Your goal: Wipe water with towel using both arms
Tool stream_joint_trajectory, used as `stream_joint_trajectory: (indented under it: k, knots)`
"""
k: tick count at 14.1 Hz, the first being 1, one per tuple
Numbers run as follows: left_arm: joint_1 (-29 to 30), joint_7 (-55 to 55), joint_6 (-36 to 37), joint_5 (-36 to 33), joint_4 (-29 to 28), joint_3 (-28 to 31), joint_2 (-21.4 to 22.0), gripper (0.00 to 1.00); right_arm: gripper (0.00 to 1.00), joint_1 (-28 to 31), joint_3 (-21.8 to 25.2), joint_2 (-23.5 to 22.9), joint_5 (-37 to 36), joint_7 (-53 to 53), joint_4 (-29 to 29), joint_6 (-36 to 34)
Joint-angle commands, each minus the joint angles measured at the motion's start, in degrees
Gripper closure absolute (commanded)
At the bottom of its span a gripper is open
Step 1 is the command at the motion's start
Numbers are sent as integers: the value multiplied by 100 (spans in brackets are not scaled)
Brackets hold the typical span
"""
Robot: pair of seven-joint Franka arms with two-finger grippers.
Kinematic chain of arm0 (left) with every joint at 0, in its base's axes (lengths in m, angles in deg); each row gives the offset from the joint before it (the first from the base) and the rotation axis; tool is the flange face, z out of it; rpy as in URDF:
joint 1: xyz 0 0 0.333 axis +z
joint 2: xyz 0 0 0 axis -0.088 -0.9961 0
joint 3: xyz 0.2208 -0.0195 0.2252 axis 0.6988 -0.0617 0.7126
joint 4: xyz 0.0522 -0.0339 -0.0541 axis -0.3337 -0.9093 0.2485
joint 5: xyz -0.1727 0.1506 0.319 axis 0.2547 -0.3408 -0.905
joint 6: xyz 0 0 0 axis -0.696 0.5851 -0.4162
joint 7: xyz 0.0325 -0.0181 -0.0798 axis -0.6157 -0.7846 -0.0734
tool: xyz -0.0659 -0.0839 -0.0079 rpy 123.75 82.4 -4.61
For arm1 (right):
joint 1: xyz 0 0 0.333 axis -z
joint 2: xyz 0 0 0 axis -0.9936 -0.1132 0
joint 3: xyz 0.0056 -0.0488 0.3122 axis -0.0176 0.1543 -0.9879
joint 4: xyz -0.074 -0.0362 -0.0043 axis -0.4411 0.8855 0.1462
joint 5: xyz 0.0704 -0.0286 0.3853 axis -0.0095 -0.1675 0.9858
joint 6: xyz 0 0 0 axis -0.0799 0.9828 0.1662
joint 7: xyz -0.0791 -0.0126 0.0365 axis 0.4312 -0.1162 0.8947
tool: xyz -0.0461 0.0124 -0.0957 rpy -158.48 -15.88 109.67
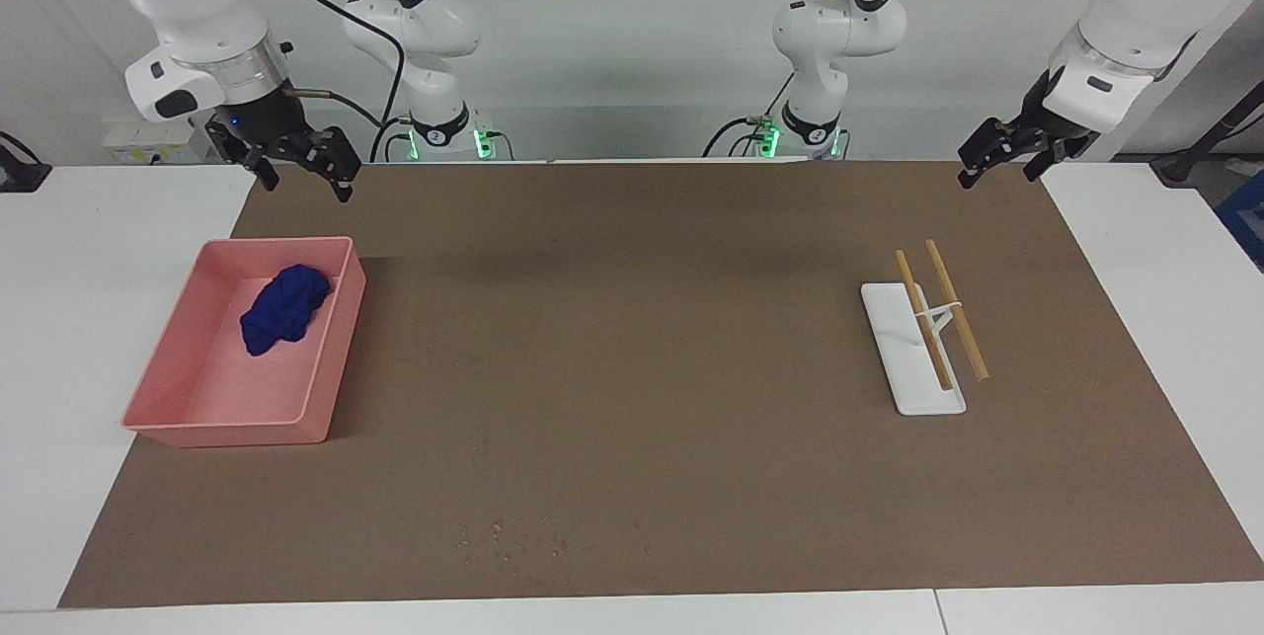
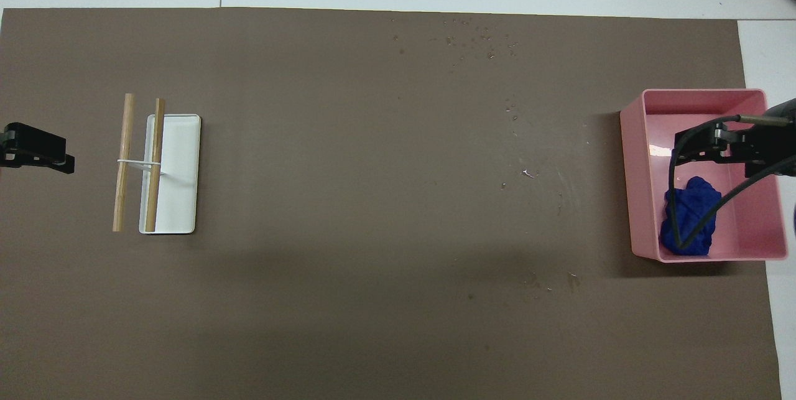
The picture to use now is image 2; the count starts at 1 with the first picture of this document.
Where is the wooden rack rod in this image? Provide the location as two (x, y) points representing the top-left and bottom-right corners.
(144, 98), (167, 233)
(112, 93), (136, 233)

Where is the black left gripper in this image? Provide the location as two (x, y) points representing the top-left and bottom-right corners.
(0, 123), (76, 175)

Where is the pink plastic bin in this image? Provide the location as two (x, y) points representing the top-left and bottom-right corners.
(619, 88), (790, 263)

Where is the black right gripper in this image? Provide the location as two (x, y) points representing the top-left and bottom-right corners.
(677, 99), (796, 180)

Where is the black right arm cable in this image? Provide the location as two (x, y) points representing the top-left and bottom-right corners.
(669, 114), (796, 249)

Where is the white rack with wooden rods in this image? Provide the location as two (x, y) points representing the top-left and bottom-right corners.
(117, 114), (202, 236)

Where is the brown table mat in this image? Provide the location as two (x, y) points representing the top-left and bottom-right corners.
(0, 7), (784, 400)

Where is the blue towel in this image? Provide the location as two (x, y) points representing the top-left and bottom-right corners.
(659, 176), (723, 258)

